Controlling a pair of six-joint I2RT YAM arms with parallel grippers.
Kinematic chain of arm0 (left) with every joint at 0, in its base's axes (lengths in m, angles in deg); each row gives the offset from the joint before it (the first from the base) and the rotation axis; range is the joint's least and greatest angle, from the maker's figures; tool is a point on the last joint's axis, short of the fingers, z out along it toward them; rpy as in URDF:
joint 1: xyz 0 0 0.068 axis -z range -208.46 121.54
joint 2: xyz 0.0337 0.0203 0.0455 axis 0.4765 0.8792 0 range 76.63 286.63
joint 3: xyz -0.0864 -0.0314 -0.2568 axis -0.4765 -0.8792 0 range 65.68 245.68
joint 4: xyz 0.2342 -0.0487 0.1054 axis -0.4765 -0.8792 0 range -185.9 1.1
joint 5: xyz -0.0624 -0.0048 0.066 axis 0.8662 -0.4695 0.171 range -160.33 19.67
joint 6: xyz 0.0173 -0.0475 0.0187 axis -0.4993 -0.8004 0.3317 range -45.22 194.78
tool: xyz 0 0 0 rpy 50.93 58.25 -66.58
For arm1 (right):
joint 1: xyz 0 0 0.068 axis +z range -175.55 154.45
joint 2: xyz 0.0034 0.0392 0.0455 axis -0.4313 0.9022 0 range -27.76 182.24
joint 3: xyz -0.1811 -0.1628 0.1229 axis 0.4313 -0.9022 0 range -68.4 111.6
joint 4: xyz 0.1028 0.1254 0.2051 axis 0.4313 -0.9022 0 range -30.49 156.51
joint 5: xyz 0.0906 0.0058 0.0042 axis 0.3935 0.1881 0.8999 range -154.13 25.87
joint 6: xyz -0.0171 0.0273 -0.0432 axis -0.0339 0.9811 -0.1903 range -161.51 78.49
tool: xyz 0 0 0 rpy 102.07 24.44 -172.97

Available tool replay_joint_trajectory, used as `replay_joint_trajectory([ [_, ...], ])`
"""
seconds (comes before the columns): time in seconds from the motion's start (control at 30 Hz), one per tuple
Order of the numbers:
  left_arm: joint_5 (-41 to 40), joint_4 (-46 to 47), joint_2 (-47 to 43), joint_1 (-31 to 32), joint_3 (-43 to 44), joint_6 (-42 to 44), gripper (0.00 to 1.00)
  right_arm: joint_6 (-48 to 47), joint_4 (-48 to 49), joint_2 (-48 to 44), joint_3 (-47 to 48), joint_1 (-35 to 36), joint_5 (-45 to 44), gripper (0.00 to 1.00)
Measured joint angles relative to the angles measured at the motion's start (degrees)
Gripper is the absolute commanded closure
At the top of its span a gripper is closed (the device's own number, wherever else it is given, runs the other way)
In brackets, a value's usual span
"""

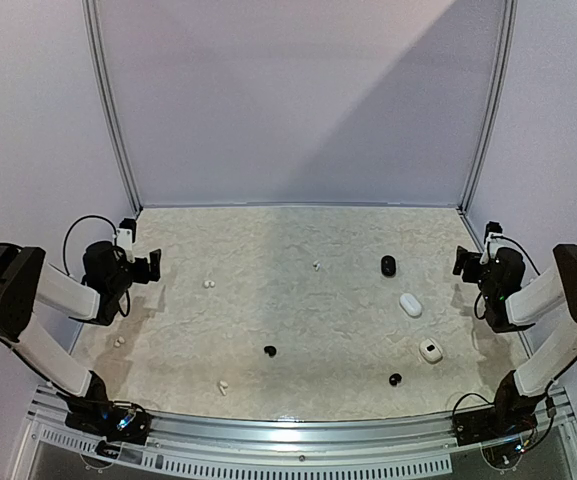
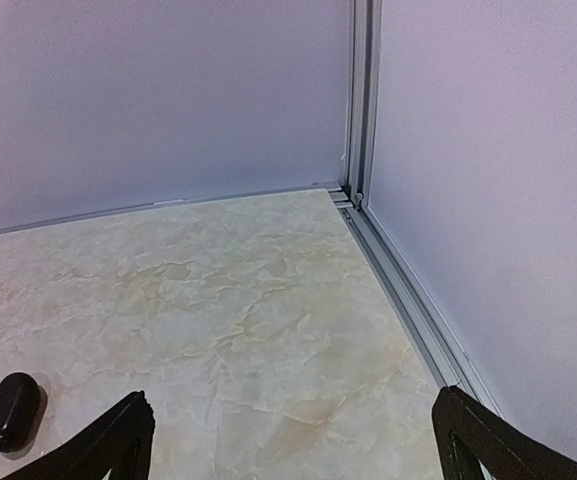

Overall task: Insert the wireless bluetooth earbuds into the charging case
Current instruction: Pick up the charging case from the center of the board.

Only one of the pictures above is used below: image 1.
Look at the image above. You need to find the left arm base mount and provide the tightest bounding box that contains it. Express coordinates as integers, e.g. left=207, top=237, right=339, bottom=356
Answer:
left=65, top=397, right=153, bottom=445

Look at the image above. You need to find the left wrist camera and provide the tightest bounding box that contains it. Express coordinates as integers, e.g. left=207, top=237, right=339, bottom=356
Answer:
left=114, top=218, right=137, bottom=263

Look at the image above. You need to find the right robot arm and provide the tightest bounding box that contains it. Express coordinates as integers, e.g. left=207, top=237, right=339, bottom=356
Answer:
left=453, top=244, right=577, bottom=436

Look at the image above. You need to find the white case with black window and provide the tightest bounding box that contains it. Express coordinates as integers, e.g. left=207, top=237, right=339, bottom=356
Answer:
left=419, top=338, right=443, bottom=364

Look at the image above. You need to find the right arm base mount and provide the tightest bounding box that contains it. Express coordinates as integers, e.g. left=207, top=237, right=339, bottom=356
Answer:
left=452, top=407, right=537, bottom=446

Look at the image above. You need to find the black oval charging case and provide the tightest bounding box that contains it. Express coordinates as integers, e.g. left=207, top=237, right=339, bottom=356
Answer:
left=380, top=255, right=397, bottom=278

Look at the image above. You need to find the white stem earbud front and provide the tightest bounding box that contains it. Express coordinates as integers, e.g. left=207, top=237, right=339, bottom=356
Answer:
left=218, top=381, right=228, bottom=396

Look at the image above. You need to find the aluminium front rail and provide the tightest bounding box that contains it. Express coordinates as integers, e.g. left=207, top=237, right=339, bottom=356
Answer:
left=13, top=388, right=577, bottom=479

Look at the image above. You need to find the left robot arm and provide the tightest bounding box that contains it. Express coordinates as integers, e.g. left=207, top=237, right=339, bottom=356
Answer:
left=0, top=286, right=164, bottom=421

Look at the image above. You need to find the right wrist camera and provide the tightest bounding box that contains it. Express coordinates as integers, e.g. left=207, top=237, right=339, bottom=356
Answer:
left=480, top=221, right=503, bottom=265

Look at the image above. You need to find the black clip earbud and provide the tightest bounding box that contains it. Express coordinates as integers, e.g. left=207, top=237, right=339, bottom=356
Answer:
left=264, top=345, right=277, bottom=358
left=389, top=373, right=402, bottom=386

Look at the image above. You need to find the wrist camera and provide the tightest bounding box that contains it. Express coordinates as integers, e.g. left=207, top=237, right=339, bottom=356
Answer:
left=114, top=218, right=137, bottom=263
left=480, top=221, right=503, bottom=265

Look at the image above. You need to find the white oval charging case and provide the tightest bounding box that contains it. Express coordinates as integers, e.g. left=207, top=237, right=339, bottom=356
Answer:
left=399, top=293, right=423, bottom=318

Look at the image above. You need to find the right aluminium frame post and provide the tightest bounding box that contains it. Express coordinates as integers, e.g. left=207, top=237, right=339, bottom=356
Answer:
left=458, top=0, right=517, bottom=216

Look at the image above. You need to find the left aluminium frame post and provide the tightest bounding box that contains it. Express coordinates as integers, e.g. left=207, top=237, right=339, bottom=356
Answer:
left=82, top=0, right=143, bottom=215

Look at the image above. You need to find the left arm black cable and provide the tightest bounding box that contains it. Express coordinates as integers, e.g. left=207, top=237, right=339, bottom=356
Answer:
left=0, top=215, right=132, bottom=318

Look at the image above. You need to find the aluminium frame post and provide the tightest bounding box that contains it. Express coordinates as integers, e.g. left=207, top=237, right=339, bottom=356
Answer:
left=458, top=0, right=517, bottom=216
left=82, top=0, right=143, bottom=215

